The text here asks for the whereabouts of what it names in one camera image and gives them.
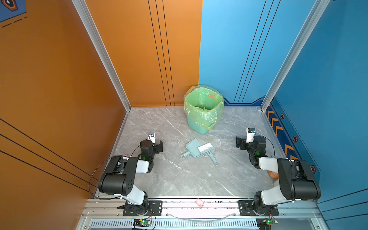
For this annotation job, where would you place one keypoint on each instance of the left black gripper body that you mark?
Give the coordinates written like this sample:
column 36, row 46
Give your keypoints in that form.
column 156, row 149

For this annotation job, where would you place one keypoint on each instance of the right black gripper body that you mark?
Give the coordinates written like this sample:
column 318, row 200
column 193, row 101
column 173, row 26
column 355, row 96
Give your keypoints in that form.
column 245, row 146

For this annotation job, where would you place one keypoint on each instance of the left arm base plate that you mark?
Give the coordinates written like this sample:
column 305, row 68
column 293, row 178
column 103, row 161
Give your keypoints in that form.
column 149, row 207

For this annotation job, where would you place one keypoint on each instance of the grey-green plastic dustpan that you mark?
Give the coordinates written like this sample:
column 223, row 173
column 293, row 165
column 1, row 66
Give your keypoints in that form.
column 192, row 149

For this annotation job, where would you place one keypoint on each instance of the green trash bin with liner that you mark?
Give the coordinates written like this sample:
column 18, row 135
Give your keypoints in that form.
column 204, row 107

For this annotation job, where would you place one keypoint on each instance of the left circuit board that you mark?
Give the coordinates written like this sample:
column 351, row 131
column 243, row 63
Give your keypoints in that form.
column 141, row 223

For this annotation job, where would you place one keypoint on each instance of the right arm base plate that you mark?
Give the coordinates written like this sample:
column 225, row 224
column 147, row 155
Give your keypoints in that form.
column 249, row 208

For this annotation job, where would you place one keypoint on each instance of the pink paper ball on rail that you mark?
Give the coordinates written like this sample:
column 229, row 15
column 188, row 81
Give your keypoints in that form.
column 200, row 202

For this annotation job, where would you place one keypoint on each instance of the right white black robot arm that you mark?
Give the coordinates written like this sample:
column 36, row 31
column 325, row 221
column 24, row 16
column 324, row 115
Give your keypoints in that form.
column 296, row 181

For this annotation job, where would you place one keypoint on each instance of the right circuit board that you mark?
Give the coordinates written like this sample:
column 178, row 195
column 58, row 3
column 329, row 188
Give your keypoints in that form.
column 266, row 224

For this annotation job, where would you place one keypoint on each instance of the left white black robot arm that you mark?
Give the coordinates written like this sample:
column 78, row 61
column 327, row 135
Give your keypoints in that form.
column 119, row 175

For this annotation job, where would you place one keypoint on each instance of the grey-green hand brush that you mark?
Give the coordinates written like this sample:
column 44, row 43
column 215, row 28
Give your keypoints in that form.
column 208, row 150

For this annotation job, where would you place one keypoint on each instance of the circuit board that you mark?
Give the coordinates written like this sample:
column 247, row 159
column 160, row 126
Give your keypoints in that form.
column 141, row 223
column 266, row 224

